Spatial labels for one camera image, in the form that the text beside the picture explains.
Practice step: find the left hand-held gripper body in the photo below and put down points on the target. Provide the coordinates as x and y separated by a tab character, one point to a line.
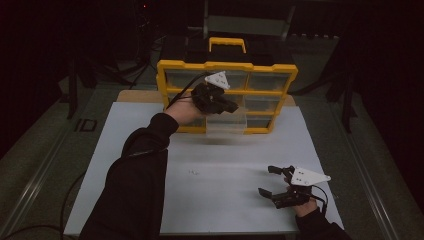
208	98

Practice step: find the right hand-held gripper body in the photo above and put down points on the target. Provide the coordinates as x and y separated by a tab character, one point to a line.
306	178

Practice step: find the yellow black organizer case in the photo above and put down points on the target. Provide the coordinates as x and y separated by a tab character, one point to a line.
173	65

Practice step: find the person's left hand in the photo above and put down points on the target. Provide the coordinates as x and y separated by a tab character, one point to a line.
183	111

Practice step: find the person's right hand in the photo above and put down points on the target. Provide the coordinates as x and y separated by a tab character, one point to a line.
305	210

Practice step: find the grid of clear drawers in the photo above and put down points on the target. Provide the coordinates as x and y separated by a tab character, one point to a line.
268	81

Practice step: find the black metal stand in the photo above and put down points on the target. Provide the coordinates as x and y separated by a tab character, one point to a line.
72	93
348	106

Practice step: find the metal floor rail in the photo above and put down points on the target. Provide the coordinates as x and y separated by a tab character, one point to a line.
37	182
369	191

